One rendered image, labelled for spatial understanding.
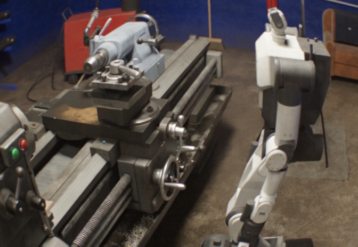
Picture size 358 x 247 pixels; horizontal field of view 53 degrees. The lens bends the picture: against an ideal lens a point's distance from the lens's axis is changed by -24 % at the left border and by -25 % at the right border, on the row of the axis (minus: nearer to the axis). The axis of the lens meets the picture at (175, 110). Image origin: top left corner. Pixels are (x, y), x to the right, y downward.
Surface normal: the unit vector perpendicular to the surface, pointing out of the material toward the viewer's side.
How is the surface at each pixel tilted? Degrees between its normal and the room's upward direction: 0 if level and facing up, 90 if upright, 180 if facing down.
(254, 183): 115
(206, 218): 0
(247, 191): 90
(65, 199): 36
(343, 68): 90
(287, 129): 90
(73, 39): 90
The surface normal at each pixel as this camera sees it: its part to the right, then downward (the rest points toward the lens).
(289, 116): -0.16, 0.43
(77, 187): 0.53, -0.67
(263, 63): -0.81, 0.19
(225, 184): -0.04, -0.90
